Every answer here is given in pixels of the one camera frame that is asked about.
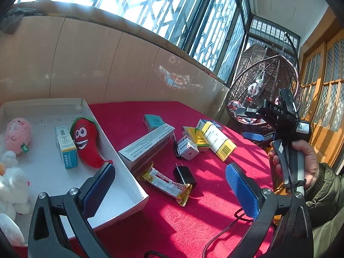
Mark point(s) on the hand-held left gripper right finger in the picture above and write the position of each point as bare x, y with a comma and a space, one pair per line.
243, 190

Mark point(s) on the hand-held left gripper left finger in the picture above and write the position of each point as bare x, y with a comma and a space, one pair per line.
94, 190

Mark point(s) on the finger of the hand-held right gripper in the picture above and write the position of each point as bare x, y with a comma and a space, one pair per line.
251, 110
258, 136

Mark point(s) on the white cardboard tray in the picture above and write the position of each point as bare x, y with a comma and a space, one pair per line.
48, 177

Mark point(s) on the teal tissue pack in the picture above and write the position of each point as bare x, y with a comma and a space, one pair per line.
154, 121

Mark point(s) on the person's right forearm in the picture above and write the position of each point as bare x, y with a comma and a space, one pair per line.
325, 201

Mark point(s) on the person's right hand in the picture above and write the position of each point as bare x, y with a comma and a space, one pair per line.
309, 158

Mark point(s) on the red white patterned cushion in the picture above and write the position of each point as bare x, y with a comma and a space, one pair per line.
233, 106

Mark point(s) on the white red plush toy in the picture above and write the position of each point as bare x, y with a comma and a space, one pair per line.
254, 88

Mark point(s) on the wooden glazed door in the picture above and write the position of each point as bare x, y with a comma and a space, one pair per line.
328, 113

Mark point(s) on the white yellow medicine box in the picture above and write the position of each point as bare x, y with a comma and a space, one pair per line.
219, 142

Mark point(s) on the wicker hanging chair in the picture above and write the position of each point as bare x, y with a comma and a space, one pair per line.
268, 72

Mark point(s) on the white teal medicine box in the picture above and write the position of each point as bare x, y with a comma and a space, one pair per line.
67, 153

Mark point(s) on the red chili plush toy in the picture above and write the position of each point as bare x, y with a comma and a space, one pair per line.
86, 145

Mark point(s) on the white green medicine box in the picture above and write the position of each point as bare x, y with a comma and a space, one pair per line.
200, 125

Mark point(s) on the yellow green medicine box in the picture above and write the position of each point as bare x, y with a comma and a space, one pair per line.
197, 137

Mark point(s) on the black charger plug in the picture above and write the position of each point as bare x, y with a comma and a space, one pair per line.
184, 176

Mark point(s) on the long white sealant box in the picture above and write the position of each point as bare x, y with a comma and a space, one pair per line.
145, 145

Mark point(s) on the small white grey box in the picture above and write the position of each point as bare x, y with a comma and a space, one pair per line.
188, 147

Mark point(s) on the yellow white snack bar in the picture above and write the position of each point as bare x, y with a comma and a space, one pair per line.
166, 184

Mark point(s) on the black pen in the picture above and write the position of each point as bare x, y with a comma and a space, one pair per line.
176, 147

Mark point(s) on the pink pig plush toy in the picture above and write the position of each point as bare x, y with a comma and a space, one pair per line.
17, 134

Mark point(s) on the window with metal grille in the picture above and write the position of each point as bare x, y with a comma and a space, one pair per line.
161, 5

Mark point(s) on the grey cloth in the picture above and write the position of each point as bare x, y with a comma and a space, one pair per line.
13, 18

